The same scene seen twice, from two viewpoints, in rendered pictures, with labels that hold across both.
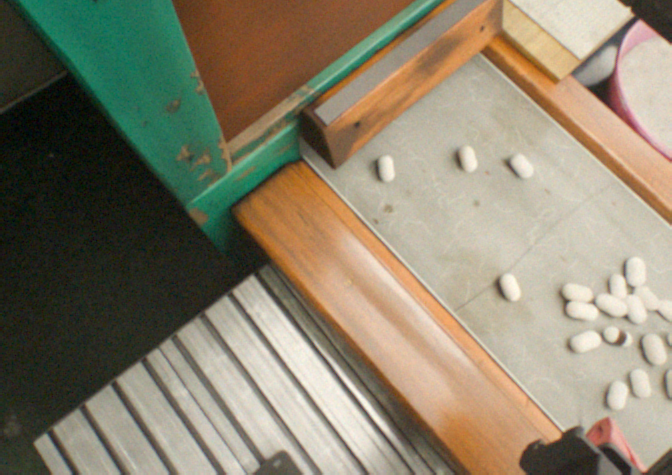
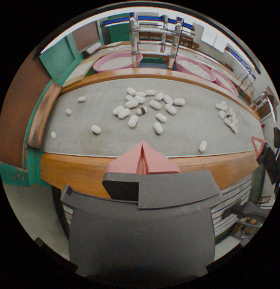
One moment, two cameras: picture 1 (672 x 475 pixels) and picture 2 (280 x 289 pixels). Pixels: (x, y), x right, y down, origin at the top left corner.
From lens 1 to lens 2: 44 cm
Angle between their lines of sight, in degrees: 10
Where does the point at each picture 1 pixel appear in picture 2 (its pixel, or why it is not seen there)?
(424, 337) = (80, 173)
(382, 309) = (66, 175)
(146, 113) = (3, 177)
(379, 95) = (34, 124)
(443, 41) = (43, 100)
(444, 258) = (75, 141)
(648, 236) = (128, 83)
